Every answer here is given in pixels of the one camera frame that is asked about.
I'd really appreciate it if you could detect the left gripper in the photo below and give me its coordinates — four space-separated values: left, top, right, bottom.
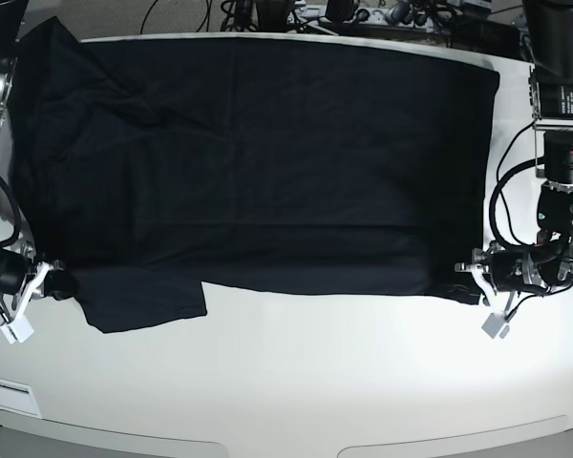
442 240 551 310

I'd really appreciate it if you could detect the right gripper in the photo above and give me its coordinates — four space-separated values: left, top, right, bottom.
0 245 78 301

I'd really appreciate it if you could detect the black T-shirt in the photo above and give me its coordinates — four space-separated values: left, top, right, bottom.
7 16 501 335

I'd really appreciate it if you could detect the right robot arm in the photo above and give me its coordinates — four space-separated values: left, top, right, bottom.
0 1 102 311

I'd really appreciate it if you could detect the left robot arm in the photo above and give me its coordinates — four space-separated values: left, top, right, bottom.
455 1 573 306

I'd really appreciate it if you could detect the white label plate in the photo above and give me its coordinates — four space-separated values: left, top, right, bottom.
0 379 42 419

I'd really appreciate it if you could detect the black equipment box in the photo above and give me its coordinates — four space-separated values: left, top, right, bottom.
451 17 520 60

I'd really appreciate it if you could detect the white power strip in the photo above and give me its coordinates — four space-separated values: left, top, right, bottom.
287 2 435 32

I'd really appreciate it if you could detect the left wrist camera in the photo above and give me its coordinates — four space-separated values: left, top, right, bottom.
481 313 510 339

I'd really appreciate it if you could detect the black cable bundle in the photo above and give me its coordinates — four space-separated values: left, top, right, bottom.
140 0 292 33

